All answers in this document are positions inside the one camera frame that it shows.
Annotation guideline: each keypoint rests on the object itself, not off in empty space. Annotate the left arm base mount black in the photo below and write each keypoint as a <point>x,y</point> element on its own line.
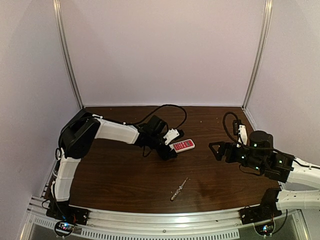
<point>62,211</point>

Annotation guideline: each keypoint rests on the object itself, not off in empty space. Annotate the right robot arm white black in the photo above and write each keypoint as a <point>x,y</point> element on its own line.
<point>260,156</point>

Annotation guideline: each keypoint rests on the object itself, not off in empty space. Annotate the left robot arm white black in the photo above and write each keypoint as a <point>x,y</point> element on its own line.
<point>77,136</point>

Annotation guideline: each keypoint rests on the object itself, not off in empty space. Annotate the red white remote control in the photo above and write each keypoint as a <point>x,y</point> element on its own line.
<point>183,145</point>

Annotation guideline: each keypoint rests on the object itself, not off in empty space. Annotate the right aluminium frame post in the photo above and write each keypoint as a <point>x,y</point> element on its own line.
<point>263,37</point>

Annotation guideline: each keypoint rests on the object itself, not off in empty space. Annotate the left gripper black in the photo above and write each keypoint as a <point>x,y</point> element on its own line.
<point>164,151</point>

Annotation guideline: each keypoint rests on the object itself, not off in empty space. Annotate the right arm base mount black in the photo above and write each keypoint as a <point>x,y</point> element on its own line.
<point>266,210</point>

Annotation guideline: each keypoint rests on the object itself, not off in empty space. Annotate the left aluminium frame post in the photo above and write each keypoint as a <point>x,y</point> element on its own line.
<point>65,52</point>

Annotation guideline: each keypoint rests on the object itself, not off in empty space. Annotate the front aluminium rail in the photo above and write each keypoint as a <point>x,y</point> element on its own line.
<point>113,225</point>

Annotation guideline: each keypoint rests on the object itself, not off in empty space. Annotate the clear handle screwdriver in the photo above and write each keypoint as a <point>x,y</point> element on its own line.
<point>178,190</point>

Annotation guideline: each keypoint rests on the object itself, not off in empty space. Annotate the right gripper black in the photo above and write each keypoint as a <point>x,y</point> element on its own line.
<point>227,152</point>

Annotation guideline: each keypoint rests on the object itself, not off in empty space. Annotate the aluminium frame post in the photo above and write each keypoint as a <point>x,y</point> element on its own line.
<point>263,37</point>
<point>65,52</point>

